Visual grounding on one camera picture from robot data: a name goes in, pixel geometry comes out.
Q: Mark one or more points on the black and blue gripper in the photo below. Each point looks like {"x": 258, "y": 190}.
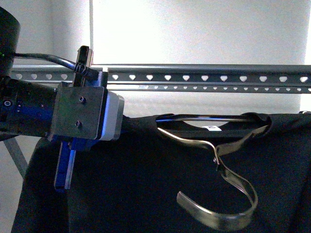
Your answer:
{"x": 78, "y": 116}

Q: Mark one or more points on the black t-shirt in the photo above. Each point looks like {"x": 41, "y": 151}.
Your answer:
{"x": 130, "y": 185}

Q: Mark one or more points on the metal clothes hanger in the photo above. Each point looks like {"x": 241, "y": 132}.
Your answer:
{"x": 217, "y": 221}

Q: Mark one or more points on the grey rack leg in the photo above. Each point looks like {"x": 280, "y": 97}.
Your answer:
{"x": 16, "y": 155}

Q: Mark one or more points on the grey metal rack rail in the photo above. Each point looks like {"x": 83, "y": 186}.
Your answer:
{"x": 262, "y": 74}

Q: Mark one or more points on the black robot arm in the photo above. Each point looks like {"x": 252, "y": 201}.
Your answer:
{"x": 25, "y": 108}

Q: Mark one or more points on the white camera box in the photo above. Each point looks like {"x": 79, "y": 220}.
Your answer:
{"x": 113, "y": 117}

